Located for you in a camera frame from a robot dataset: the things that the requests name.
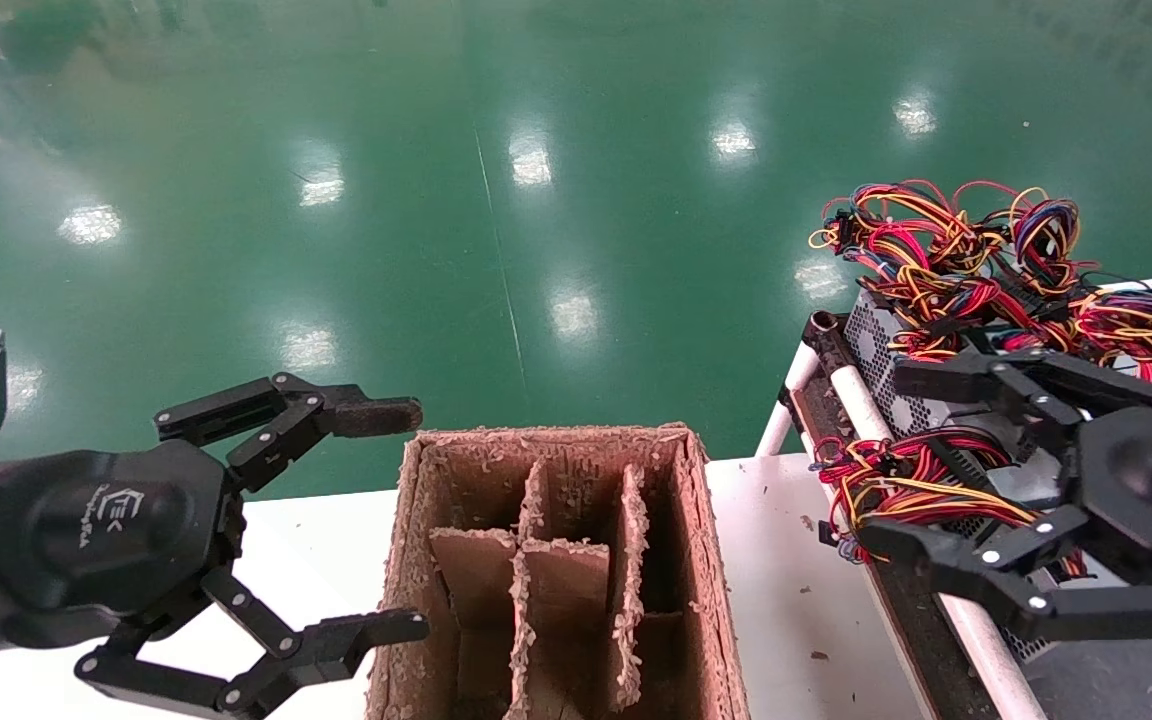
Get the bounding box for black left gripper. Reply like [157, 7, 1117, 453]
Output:
[0, 440, 430, 720]

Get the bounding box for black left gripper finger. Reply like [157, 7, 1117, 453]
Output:
[154, 372, 425, 493]

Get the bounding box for coloured wire harness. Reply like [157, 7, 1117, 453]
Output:
[814, 425, 1087, 663]

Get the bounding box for black pipe joint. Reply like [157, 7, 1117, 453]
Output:
[804, 310, 845, 356]

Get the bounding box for brown cardboard box with dividers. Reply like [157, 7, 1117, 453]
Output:
[364, 422, 752, 720]

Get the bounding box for red yellow tangled wire bundle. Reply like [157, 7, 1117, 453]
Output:
[808, 180, 1012, 361]

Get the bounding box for purple yellow red wire bundle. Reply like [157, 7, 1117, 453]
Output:
[1071, 288, 1152, 406]

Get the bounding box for blue purple looped wire bundle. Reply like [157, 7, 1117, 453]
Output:
[1011, 195, 1082, 291]

